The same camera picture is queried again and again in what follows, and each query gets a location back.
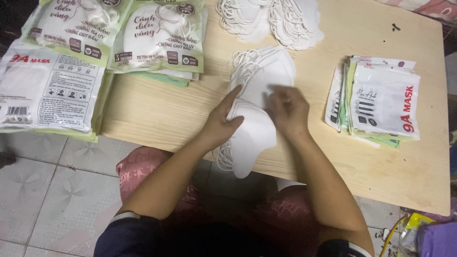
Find yellow clear plastic bag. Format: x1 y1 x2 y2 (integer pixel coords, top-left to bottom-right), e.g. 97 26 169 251
397 212 437 257

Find purple plastic bag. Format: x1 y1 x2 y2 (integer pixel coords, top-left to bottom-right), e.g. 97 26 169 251
417 221 457 257

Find pink patterned cloth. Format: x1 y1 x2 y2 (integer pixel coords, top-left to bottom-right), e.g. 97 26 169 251
375 0 457 23

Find pile of white masks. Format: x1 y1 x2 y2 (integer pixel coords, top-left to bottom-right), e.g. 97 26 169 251
269 0 325 51
216 0 273 44

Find pink patterned trousers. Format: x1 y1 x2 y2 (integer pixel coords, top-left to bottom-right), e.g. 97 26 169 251
116 146 323 257

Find person's right hand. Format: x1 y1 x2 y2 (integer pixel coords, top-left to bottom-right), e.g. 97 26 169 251
267 85 311 141

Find stack of small mask packets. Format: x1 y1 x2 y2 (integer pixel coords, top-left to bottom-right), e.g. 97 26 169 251
324 55 422 149

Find yellow cord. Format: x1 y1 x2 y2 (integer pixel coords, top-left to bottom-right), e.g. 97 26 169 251
379 215 408 257

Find person's left hand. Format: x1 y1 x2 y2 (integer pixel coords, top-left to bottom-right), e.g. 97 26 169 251
199 85 245 151

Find fanned stack of white masks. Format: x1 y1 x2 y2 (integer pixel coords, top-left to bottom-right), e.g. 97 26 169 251
226 44 297 109

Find small stack of white masks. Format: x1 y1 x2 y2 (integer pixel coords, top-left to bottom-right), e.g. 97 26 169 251
214 99 278 179

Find stack of large white packets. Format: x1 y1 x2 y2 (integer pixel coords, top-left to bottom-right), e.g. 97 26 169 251
0 39 115 143

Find dark blue shirt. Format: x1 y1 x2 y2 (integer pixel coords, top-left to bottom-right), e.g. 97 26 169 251
94 212 373 257

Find stack of green mask packets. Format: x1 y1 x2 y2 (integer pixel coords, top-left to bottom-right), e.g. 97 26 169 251
21 0 133 68
107 0 208 88

